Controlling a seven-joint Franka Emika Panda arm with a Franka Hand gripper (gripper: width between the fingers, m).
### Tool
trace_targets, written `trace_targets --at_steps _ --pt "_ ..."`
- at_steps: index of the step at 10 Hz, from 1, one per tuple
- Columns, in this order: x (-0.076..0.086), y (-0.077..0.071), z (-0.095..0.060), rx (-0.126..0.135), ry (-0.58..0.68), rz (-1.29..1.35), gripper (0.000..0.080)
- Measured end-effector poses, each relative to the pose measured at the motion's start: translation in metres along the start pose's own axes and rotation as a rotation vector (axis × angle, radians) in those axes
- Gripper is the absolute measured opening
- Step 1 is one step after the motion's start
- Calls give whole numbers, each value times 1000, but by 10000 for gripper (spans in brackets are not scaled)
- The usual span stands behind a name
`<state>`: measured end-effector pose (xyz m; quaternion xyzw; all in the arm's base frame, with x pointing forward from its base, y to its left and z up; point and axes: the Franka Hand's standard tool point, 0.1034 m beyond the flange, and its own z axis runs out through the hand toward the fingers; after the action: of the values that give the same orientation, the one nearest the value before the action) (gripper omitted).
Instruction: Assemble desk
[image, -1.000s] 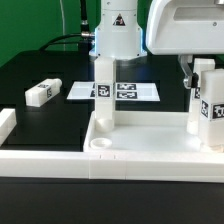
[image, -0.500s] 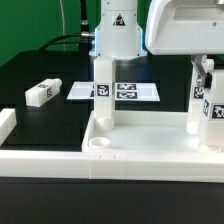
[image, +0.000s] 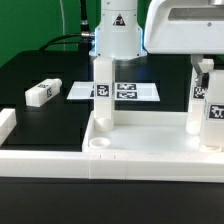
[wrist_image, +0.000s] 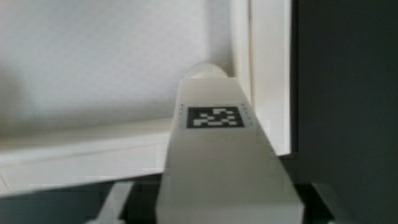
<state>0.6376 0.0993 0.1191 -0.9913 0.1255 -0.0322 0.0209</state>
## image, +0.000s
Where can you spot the marker tag sheet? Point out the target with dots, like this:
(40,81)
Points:
(123,91)

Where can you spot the white desk top tray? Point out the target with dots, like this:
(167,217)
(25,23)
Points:
(148,132)

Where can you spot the white left fence block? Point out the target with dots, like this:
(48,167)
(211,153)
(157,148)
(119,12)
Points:
(7,123)

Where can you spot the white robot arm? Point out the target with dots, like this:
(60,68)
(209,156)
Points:
(118,34)

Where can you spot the white front fence bar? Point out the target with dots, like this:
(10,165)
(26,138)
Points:
(193,167)

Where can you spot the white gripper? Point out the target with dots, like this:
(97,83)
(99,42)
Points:
(186,27)

